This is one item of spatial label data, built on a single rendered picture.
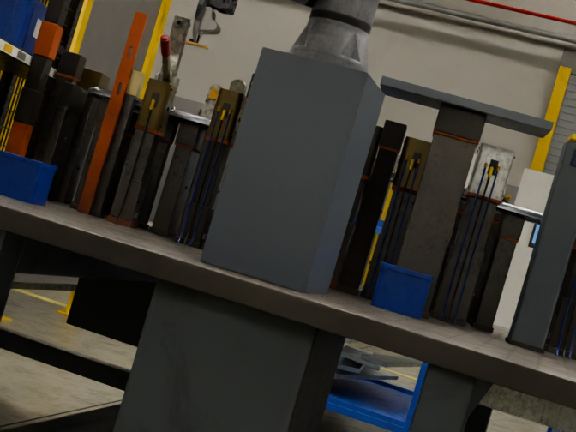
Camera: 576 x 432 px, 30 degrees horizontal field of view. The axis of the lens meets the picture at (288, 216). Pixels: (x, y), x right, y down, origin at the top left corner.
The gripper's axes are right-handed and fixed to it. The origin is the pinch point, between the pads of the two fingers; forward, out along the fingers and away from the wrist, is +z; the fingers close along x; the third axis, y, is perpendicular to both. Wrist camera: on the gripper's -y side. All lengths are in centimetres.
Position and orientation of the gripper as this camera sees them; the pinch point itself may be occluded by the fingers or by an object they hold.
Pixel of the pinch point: (194, 36)
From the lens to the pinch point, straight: 277.6
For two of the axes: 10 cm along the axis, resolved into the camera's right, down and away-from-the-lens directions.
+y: 9.5, 3.0, -1.2
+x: 1.1, 0.4, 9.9
